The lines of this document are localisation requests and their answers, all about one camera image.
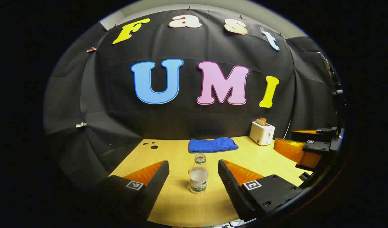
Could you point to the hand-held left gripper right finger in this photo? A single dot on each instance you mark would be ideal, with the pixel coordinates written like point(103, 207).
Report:
point(228, 184)

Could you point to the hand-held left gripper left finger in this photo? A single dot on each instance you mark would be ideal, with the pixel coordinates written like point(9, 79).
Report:
point(158, 181)

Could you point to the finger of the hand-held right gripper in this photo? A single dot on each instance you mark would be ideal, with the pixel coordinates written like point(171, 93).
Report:
point(317, 147)
point(311, 136)

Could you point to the clear plastic water bottle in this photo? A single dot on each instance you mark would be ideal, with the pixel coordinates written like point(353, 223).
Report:
point(199, 177)

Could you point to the blue folded towel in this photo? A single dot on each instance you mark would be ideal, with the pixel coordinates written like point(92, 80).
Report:
point(213, 145)

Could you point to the white toaster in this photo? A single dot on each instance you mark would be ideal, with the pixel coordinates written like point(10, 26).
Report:
point(261, 134)

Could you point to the toast slice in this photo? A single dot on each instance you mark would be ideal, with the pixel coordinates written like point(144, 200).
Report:
point(261, 121)

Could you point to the black backdrop cloth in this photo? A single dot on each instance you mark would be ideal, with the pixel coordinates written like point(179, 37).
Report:
point(117, 104)

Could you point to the metal binder clip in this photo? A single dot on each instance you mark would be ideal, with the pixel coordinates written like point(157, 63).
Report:
point(81, 125)

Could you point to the red clip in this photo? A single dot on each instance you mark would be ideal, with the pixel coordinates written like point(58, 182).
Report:
point(91, 49)

